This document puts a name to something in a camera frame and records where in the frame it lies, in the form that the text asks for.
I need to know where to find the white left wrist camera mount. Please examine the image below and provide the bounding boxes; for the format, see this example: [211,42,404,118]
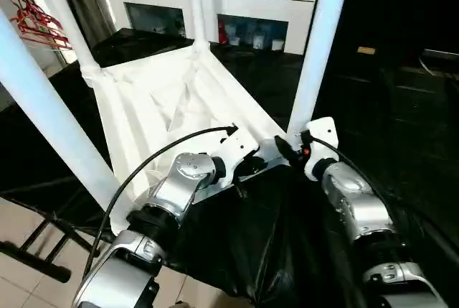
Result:
[214,124,261,189]

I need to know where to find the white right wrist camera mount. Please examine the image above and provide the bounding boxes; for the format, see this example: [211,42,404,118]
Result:
[303,116,341,182]

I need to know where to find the white plastic table top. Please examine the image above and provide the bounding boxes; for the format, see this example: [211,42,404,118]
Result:
[79,44,301,237]

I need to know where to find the grey curtain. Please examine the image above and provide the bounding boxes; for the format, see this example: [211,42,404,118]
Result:
[53,0,118,49]

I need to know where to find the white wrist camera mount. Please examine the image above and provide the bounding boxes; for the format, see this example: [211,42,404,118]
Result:
[303,116,341,182]
[214,124,261,189]

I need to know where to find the red wire clothes hangers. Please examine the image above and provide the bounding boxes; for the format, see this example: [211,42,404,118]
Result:
[3,0,75,50]

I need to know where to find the long dark bar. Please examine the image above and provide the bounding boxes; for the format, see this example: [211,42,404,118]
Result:
[421,49,459,67]

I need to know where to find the black mat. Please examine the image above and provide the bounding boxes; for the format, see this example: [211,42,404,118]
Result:
[0,27,459,308]

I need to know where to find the black folding stand frame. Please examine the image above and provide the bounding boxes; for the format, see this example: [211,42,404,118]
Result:
[0,174,112,284]

